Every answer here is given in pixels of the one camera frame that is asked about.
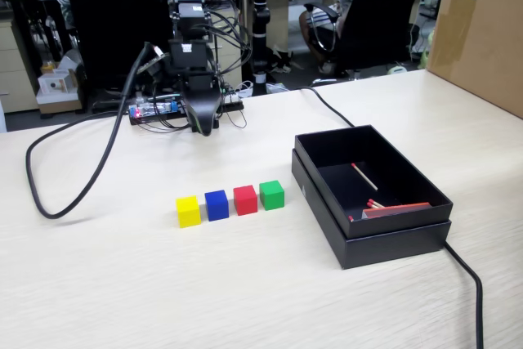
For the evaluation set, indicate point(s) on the red wooden cube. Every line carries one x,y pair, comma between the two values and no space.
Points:
245,202

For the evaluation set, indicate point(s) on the yellow wooden cube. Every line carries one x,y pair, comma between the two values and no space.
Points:
189,214

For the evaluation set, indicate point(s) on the white product box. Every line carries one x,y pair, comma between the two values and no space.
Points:
53,83

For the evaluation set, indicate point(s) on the black cardboard box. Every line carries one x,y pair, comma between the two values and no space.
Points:
408,169

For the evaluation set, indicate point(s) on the black box lid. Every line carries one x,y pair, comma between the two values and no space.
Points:
388,249

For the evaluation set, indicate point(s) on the beige drawer cabinet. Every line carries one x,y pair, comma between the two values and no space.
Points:
233,67
16,71

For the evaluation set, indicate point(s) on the large brown cardboard box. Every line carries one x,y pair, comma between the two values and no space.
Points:
482,46

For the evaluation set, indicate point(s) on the black office chair with armrest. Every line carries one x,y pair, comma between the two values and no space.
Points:
380,18

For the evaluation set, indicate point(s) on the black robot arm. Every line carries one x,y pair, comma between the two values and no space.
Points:
191,14

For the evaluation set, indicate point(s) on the green wooden cube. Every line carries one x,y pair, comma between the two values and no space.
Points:
271,197

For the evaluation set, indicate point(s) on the blue wooden cube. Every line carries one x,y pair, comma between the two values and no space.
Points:
216,207

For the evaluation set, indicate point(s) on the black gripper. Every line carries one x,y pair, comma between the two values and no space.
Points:
188,56

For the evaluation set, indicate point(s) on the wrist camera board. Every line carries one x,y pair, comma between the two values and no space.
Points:
152,63

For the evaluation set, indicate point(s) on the black mesh office chair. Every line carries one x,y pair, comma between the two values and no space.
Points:
118,18

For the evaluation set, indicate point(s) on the controller board with red LED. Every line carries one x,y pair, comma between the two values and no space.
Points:
155,108

